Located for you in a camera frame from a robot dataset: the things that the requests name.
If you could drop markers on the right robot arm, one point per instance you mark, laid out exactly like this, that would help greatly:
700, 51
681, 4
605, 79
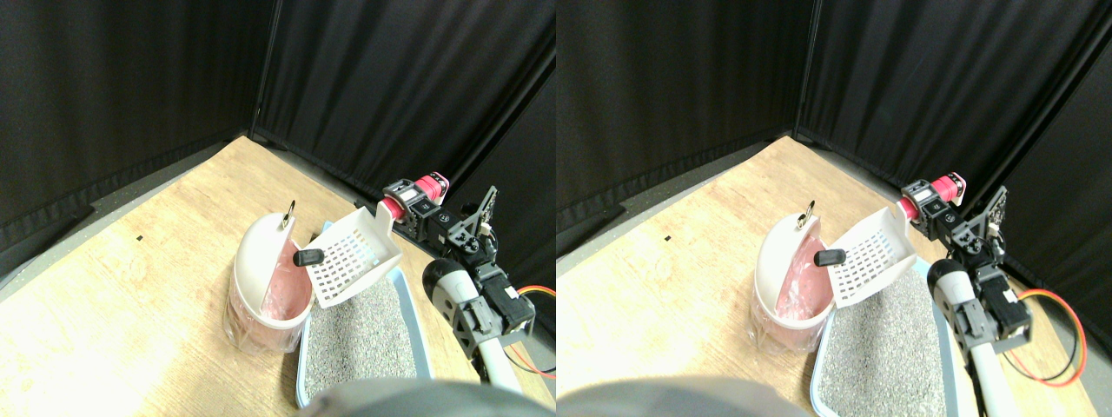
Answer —
951, 282
447, 282

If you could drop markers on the white bin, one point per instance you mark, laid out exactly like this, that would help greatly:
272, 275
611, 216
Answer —
256, 261
777, 261

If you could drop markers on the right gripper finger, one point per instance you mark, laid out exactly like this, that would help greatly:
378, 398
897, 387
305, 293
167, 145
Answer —
402, 198
919, 198

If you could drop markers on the black lump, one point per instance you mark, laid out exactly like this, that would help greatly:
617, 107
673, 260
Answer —
830, 257
308, 257

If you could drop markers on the black curtain stand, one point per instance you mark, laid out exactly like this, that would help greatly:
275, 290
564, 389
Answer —
806, 61
1047, 109
508, 113
268, 61

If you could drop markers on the blue litter tray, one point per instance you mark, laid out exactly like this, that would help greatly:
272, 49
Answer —
356, 347
886, 365

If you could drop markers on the black bracket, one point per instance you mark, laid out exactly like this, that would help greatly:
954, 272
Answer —
478, 217
990, 217

